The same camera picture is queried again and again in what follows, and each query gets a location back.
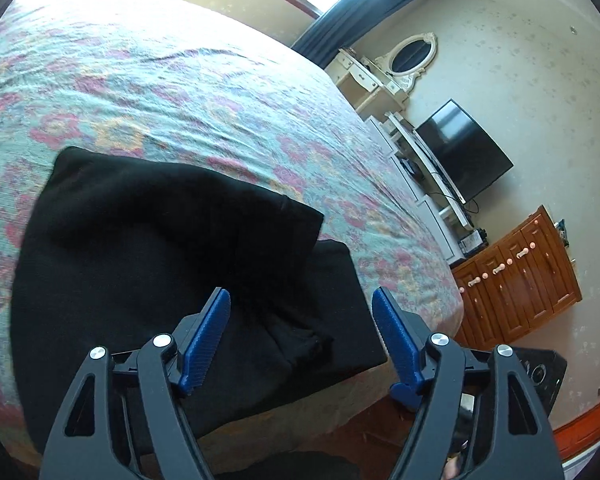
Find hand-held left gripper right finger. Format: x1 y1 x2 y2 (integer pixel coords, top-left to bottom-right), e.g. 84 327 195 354
371 287 566 480

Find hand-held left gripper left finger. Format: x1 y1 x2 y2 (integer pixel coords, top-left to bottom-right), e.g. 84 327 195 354
39 287 232 480

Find black pants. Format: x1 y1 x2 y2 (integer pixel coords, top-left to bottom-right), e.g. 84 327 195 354
10 146 388 436

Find small black set-top box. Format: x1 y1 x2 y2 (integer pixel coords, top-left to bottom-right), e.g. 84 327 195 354
459 229 487 253

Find brown wooden cabinet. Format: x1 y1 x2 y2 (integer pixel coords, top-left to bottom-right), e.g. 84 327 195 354
452 205 581 351

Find white television stand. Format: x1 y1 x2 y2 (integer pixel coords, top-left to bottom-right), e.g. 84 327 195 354
365 112 476 268

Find black speaker box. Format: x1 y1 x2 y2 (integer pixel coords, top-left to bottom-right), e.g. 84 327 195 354
517 346 568 413

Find black flat television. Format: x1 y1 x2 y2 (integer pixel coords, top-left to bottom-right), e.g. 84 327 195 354
414 99 515 205

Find bed with floral cover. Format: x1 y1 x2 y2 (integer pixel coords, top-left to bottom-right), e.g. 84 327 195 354
0 0 465 461

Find white dressing table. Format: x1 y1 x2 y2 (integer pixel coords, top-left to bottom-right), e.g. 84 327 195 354
325 47 411 121

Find white oval vanity mirror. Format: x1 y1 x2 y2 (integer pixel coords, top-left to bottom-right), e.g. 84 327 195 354
379 32 438 93

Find dark blue curtain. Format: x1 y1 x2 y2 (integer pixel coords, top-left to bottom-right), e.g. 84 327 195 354
291 0 443 68

